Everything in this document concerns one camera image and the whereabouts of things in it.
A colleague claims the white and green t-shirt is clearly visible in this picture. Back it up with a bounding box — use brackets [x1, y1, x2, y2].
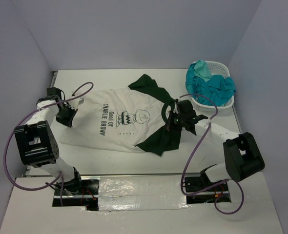
[60, 74, 181, 156]

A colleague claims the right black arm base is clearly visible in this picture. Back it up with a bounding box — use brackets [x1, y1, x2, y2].
[181, 172, 228, 196]

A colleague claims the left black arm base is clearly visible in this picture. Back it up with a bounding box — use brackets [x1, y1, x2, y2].
[45, 175, 101, 198]

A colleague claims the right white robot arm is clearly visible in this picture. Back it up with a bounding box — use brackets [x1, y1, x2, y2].
[166, 100, 265, 191]

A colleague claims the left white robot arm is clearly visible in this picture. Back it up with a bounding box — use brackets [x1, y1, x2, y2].
[14, 88, 84, 195]

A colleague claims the teal t-shirt in basket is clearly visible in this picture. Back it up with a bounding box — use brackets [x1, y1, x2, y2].
[185, 63, 236, 106]

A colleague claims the white plastic laundry basket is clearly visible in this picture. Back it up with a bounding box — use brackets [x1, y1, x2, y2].
[185, 59, 236, 111]

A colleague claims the silver tape sheet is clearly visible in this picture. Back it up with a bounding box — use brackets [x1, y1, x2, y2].
[98, 175, 188, 211]

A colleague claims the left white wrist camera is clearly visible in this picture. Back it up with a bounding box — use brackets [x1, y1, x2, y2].
[68, 97, 84, 109]

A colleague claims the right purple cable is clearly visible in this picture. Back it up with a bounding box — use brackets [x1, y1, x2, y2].
[175, 94, 245, 215]

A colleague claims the purple cable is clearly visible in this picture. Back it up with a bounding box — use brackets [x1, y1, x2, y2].
[175, 94, 245, 215]
[3, 82, 94, 205]

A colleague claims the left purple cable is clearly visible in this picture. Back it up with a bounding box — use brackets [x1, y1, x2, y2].
[3, 82, 94, 205]

